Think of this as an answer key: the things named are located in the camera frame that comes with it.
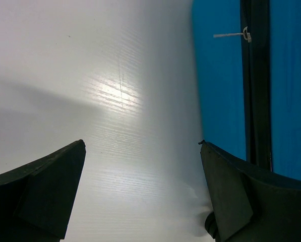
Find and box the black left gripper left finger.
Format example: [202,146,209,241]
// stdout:
[0,140,86,241]

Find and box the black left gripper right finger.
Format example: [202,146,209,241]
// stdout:
[200,141,301,241]

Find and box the dark blue suitcase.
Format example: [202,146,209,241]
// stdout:
[192,1,301,180]

